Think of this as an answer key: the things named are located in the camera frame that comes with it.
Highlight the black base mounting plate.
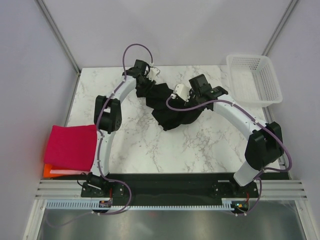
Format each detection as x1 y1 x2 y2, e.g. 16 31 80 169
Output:
81 173 259 202

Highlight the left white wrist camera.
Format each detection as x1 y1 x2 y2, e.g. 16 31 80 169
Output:
146 66 161 81

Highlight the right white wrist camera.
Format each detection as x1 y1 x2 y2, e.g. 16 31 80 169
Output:
171 83 191 102

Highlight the folded light pink t shirt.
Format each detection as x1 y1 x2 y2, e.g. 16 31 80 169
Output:
49 169 88 175

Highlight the white plastic basket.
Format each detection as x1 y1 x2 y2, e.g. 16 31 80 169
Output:
226 54 283 108

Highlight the white slotted cable duct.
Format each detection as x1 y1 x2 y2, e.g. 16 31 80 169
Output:
45 198 240 211

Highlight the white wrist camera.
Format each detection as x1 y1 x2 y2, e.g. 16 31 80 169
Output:
171 83 191 102
146 66 161 81

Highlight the black t shirt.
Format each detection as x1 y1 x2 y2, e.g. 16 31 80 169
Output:
135 83 202 131

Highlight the folded orange t shirt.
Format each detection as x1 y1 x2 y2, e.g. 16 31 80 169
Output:
43 163 71 178

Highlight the aluminium frame rail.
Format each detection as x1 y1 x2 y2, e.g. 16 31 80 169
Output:
35 180 307 200

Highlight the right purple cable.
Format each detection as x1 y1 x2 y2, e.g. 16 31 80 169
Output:
165 93 294 217

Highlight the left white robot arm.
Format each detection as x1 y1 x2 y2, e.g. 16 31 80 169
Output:
81 59 160 198

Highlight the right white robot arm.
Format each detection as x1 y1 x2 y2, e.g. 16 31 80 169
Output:
189 74 284 197

